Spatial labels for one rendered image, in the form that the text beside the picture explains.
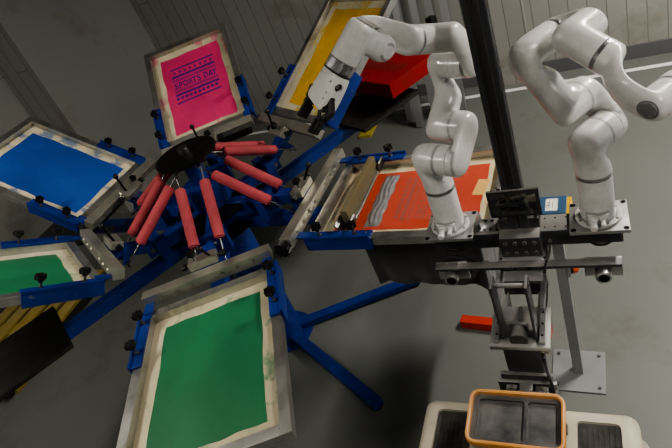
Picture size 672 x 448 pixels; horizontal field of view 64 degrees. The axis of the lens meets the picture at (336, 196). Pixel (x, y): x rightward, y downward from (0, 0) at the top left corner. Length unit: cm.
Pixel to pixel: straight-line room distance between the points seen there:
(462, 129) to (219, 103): 214
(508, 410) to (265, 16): 472
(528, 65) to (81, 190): 251
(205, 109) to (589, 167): 246
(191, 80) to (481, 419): 281
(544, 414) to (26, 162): 295
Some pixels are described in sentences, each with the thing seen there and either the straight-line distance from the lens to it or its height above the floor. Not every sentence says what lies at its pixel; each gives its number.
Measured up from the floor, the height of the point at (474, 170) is 96.
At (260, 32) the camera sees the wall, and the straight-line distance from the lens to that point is 573.
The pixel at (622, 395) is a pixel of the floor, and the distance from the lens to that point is 274.
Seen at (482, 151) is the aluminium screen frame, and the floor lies 99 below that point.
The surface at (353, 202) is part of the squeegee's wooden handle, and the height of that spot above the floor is 104.
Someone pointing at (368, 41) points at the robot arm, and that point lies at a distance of 136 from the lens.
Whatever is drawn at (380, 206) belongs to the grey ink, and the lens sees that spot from 233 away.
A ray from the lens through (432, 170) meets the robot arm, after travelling 164.
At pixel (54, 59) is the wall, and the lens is 557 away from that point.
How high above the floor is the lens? 227
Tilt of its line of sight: 31 degrees down
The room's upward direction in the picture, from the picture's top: 23 degrees counter-clockwise
